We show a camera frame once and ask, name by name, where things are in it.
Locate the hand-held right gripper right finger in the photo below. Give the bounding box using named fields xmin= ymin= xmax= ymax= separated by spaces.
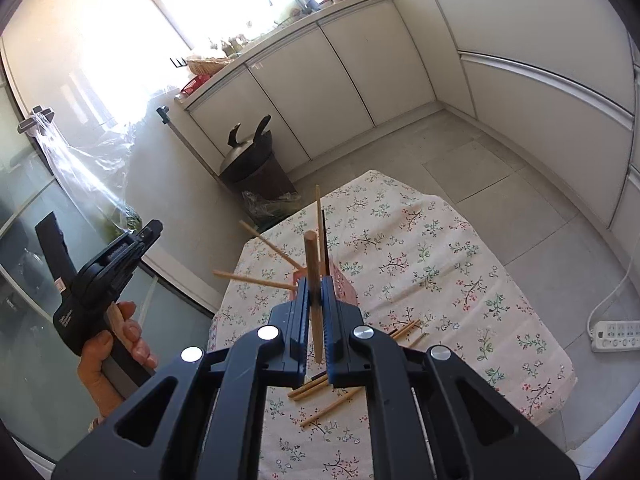
xmin=321 ymin=276 xmax=581 ymax=480

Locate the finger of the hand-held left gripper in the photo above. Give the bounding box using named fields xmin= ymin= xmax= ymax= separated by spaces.
xmin=117 ymin=239 xmax=152 ymax=274
xmin=131 ymin=219 xmax=164 ymax=250

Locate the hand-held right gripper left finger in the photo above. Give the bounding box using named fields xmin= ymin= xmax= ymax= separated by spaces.
xmin=52 ymin=277 xmax=315 ymax=480

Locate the black gold-banded chopstick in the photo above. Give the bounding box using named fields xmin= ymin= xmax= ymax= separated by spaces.
xmin=321 ymin=209 xmax=331 ymax=277
xmin=310 ymin=327 xmax=401 ymax=381

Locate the pink perforated utensil basket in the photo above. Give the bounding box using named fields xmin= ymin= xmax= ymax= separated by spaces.
xmin=292 ymin=269 xmax=360 ymax=311

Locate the bunch of wooden chopsticks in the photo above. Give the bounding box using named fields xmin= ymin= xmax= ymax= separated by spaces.
xmin=214 ymin=185 xmax=431 ymax=428

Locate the single light bamboo chopstick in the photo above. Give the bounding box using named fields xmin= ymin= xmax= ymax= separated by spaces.
xmin=304 ymin=230 xmax=323 ymax=365

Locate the person's left hand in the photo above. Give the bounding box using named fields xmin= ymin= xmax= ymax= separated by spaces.
xmin=77 ymin=301 xmax=159 ymax=417

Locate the clear plastic bag of greens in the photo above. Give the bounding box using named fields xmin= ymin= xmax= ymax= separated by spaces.
xmin=37 ymin=110 xmax=151 ymax=241

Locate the grey metal pole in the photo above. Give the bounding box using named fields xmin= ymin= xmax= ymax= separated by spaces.
xmin=156 ymin=105 xmax=224 ymax=177

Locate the glass sliding door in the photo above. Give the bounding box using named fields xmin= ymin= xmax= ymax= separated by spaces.
xmin=0 ymin=55 xmax=216 ymax=466

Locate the floral tablecloth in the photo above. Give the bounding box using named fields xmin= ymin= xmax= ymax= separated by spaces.
xmin=207 ymin=170 xmax=576 ymax=480

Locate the plastic bag of vegetables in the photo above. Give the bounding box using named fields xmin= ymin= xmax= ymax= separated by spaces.
xmin=242 ymin=190 xmax=302 ymax=226

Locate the dark wok lid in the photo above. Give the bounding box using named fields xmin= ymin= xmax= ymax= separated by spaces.
xmin=220 ymin=122 xmax=261 ymax=171

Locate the dark brown stand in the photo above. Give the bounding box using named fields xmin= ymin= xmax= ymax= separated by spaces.
xmin=222 ymin=152 xmax=298 ymax=202

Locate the black wok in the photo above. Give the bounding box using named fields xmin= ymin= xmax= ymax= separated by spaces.
xmin=218 ymin=115 xmax=275 ymax=181

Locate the red plastic basket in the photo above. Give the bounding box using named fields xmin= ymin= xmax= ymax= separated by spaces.
xmin=179 ymin=74 xmax=214 ymax=97

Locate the wicker basket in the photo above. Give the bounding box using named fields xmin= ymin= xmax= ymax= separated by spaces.
xmin=186 ymin=56 xmax=234 ymax=77

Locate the group of condiment bottles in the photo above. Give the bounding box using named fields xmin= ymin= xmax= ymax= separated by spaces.
xmin=217 ymin=34 xmax=251 ymax=57

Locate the white sink base cabinet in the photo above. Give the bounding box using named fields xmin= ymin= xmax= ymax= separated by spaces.
xmin=185 ymin=0 xmax=443 ymax=161

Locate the white power strip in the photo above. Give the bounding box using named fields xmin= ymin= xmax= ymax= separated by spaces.
xmin=590 ymin=320 xmax=640 ymax=354

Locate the white drawer base cabinet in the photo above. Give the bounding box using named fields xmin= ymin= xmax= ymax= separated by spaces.
xmin=390 ymin=0 xmax=640 ymax=261

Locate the metal door handle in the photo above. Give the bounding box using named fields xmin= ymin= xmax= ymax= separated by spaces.
xmin=17 ymin=105 xmax=56 ymax=134

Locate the white power cable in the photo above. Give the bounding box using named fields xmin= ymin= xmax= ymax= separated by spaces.
xmin=586 ymin=255 xmax=640 ymax=333

